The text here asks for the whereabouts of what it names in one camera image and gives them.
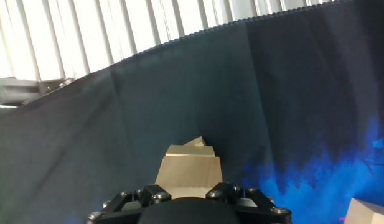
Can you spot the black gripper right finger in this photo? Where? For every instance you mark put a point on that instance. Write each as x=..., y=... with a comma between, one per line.
x=257, y=202

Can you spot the blue black landscape cloth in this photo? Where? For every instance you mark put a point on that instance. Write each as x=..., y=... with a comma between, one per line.
x=210, y=93

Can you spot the grey aluminium profile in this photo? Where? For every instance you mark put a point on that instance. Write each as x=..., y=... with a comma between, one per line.
x=14, y=90

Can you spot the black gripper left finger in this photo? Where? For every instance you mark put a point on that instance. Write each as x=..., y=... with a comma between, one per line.
x=123, y=205

